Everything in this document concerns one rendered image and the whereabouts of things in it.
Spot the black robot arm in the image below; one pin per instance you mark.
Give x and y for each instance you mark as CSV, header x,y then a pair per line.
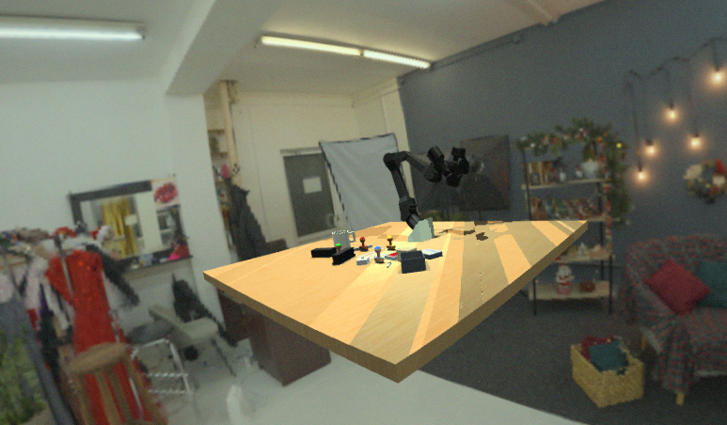
x,y
407,204

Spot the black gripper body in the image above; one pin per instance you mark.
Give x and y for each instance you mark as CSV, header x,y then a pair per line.
x,y
456,152

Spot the white mug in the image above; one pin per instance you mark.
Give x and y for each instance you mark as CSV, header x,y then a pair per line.
x,y
342,238

